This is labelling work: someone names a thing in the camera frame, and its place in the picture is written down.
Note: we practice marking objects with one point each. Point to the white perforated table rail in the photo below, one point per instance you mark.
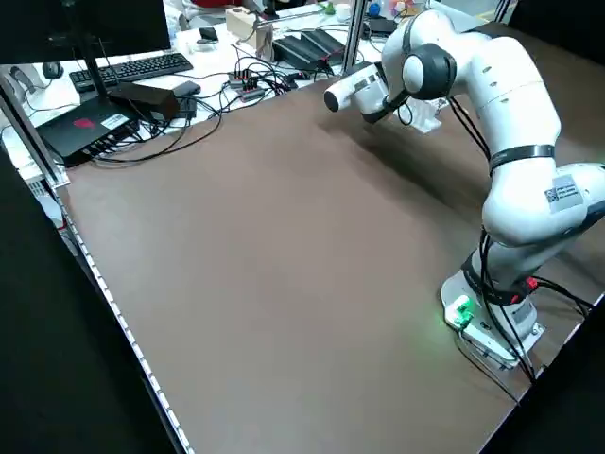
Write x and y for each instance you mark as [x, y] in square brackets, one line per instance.
[123, 321]

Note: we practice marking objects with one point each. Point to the black ribbed device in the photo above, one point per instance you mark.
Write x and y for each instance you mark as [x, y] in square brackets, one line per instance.
[323, 42]
[293, 49]

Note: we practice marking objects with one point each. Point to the small green item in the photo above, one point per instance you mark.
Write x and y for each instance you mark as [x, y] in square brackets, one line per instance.
[327, 7]

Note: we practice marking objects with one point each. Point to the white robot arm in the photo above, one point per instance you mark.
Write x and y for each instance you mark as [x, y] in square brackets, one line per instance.
[515, 109]

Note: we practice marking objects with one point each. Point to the white cup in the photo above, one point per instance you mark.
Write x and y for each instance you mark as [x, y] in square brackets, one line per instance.
[342, 10]

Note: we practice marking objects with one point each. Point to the black computer monitor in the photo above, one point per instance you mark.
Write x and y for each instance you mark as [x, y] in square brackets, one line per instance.
[94, 23]

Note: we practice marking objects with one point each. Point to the blue ball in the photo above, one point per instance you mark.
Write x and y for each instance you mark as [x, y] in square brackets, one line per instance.
[375, 8]

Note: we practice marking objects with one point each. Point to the black keyboard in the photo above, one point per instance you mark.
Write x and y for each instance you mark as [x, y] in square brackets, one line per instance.
[132, 68]

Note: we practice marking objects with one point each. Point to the black desk device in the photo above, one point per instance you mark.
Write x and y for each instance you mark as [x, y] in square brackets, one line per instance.
[380, 26]

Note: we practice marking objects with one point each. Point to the small black adapter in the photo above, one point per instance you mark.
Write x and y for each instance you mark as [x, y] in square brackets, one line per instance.
[188, 106]
[188, 87]

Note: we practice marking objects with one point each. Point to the white test tube rack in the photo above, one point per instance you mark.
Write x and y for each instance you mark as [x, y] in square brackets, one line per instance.
[425, 120]

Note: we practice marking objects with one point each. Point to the small dark dish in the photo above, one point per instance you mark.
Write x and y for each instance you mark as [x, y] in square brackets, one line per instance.
[205, 45]

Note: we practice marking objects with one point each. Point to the dark brown rectangular box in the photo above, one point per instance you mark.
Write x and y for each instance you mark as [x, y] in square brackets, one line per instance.
[146, 99]

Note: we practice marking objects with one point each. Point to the grey hub with red plugs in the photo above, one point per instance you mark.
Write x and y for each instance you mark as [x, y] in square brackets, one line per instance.
[246, 87]

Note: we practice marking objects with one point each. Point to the aluminium frame post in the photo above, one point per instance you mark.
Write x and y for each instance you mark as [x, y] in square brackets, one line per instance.
[33, 137]
[354, 28]

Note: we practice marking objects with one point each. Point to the black box with red logo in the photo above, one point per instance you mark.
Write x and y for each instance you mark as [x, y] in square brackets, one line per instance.
[80, 130]

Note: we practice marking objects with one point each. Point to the black computer mouse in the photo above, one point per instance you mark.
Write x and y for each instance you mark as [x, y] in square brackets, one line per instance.
[52, 70]

